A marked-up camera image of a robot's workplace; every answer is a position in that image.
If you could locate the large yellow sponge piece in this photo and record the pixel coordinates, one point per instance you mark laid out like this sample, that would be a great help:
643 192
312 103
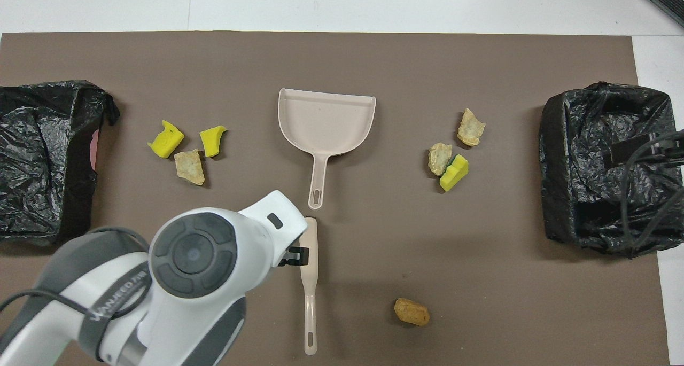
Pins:
166 140

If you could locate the beige hand brush black bristles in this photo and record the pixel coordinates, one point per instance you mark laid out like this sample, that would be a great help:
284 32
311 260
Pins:
310 291

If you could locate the small yellow sponge piece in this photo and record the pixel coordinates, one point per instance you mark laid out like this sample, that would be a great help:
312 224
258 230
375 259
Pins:
212 140

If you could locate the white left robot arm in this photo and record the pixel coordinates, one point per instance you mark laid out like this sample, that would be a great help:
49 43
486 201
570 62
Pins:
192 254

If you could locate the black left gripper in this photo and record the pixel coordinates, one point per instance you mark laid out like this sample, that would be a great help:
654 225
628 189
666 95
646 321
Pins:
284 258

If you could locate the yellow sponge with green side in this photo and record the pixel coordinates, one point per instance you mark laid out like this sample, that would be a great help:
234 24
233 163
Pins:
454 173

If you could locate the orange brown sponge lump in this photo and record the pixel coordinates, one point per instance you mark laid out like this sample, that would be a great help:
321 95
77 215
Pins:
411 311

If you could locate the black bag lined pink bin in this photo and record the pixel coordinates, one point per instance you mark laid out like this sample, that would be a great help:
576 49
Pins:
43 157

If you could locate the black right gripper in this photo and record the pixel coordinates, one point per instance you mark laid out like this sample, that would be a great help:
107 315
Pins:
668 148

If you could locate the beige plastic dustpan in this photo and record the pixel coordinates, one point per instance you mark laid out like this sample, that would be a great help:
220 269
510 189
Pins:
326 123

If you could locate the brown table mat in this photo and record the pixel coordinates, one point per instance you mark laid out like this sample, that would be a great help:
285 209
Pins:
342 67

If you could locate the beige angular foam chunk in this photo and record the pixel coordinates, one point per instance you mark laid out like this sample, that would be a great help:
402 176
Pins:
190 167

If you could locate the black bag lined trash bin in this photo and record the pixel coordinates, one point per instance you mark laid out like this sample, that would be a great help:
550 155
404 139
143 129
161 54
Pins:
588 168

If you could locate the beige crumbly foam chunk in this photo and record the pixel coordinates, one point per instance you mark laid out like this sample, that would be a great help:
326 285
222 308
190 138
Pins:
471 127
439 158

